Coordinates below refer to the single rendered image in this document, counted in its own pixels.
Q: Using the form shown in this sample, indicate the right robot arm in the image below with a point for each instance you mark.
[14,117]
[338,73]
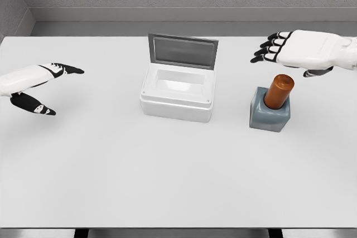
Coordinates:
[350,52]

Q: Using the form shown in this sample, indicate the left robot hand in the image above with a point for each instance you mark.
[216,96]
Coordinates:
[28,77]

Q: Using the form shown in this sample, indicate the grey bottle with copper cap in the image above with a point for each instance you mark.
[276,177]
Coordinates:
[272,107]

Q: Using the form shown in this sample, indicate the white box with open lid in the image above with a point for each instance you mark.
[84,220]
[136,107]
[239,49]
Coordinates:
[178,87]

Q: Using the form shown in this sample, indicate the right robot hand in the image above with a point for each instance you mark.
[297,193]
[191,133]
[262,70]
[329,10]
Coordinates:
[306,51]

